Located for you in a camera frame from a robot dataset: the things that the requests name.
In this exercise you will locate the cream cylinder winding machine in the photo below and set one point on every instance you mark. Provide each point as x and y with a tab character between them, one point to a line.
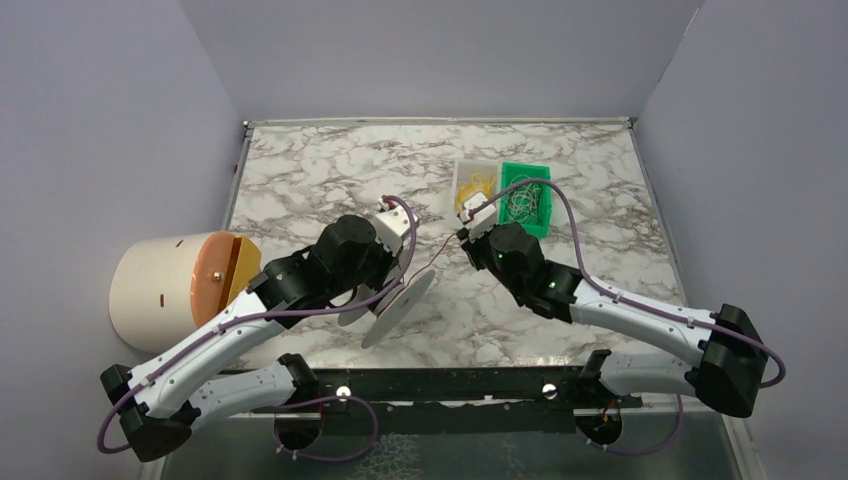
164	289

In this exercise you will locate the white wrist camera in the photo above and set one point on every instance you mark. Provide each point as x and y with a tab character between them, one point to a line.
392	228
475	225

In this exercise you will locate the white plastic bin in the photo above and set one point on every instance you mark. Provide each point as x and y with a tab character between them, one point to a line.
473	176

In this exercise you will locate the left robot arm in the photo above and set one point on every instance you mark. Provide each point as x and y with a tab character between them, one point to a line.
161	402

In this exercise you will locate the white perforated cable spool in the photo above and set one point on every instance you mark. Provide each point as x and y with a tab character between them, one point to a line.
391	309

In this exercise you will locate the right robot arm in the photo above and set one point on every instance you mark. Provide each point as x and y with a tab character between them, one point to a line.
715	357

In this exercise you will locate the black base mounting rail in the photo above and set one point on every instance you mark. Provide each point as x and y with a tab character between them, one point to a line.
434	401

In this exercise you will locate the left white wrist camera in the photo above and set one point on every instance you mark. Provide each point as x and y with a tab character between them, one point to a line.
392	228

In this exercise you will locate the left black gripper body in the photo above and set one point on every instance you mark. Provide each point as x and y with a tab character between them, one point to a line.
382	266

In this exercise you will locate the green plastic bin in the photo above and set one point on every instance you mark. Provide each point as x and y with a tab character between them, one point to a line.
528	205

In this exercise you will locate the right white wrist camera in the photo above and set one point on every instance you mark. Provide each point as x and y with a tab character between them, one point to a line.
475	225

